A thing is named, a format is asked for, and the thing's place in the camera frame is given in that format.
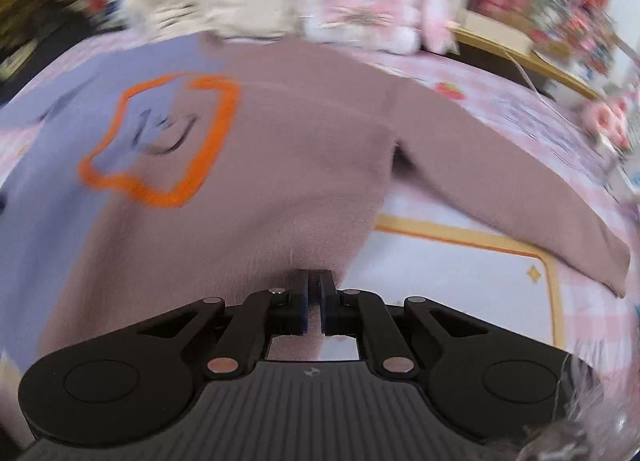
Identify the pink and purple sweater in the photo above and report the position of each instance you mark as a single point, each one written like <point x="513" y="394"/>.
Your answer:
<point x="250" y="166"/>

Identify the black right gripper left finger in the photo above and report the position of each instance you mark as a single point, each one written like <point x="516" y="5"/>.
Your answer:
<point x="251" y="326"/>

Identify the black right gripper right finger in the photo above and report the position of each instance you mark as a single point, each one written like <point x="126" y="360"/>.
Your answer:
<point x="364" y="316"/>

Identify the white pink plush bunny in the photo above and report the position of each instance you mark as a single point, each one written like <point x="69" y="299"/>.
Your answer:
<point x="400" y="27"/>

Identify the cream cloth bag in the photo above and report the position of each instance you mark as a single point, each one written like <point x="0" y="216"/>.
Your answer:
<point x="227" y="19"/>

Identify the small pink plush toy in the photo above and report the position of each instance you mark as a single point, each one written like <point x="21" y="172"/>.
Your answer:
<point x="608" y="118"/>

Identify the pink checkered cartoon bedsheet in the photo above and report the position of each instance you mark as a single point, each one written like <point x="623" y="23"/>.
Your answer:
<point x="475" y="260"/>

